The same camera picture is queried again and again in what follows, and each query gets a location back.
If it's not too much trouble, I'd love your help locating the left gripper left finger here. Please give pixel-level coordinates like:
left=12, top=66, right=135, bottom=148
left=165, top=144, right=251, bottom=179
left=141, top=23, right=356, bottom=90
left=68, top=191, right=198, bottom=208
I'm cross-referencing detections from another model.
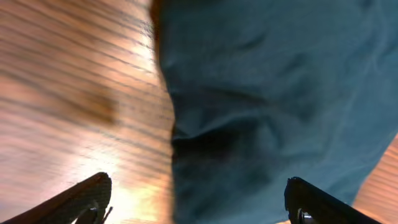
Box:
left=1, top=172, right=112, bottom=224

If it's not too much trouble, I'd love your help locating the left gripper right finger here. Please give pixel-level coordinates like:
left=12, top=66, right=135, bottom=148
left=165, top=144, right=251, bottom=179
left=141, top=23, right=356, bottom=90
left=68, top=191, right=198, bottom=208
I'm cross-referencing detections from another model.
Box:
left=284, top=177, right=381, bottom=224

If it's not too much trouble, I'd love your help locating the dark navy t-shirt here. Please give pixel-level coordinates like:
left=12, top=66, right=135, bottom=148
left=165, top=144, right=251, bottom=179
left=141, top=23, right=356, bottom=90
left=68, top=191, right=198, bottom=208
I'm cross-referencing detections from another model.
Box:
left=154, top=0, right=397, bottom=224

